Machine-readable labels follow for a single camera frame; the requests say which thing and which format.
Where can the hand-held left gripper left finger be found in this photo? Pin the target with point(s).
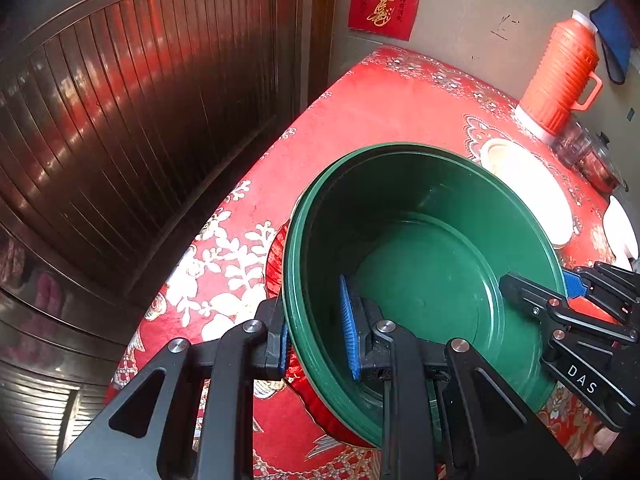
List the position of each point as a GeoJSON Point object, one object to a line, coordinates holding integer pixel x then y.
{"type": "Point", "coordinates": [284, 350]}

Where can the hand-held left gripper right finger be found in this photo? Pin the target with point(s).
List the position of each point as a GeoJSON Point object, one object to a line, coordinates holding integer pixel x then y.
{"type": "Point", "coordinates": [350, 325]}

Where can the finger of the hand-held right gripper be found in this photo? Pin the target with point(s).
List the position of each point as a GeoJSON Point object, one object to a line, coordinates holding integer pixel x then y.
{"type": "Point", "coordinates": [575, 285]}
{"type": "Point", "coordinates": [530, 295]}

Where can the red ribbed plate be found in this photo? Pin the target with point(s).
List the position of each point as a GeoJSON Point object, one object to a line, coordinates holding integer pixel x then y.
{"type": "Point", "coordinates": [305, 395]}

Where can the white plastic bowl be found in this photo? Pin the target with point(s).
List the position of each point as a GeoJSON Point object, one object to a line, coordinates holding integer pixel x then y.
{"type": "Point", "coordinates": [620, 230]}

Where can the green plastic bowl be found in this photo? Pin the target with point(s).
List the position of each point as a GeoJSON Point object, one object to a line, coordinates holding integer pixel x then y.
{"type": "Point", "coordinates": [425, 270]}

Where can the cream plastic bowl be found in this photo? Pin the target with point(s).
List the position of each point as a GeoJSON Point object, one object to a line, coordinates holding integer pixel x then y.
{"type": "Point", "coordinates": [530, 195]}

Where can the steel pot with lid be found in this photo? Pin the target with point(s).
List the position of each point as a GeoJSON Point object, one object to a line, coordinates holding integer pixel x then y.
{"type": "Point", "coordinates": [600, 170]}

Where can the clear glass jar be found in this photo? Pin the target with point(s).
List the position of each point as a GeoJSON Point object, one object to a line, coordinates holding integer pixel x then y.
{"type": "Point", "coordinates": [572, 142]}

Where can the orange thermos flask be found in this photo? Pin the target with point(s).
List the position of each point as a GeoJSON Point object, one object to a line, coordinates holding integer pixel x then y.
{"type": "Point", "coordinates": [555, 80]}

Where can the red floral tablecloth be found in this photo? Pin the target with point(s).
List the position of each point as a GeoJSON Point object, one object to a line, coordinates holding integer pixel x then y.
{"type": "Point", "coordinates": [390, 105]}

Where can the blue hanging cloth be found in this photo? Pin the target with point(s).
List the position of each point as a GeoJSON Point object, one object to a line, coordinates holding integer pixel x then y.
{"type": "Point", "coordinates": [612, 35]}

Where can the wooden door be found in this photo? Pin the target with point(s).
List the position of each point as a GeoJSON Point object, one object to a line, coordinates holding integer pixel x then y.
{"type": "Point", "coordinates": [125, 110]}

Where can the red wall hanging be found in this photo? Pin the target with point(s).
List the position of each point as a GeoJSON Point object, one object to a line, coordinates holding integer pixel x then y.
{"type": "Point", "coordinates": [382, 0]}

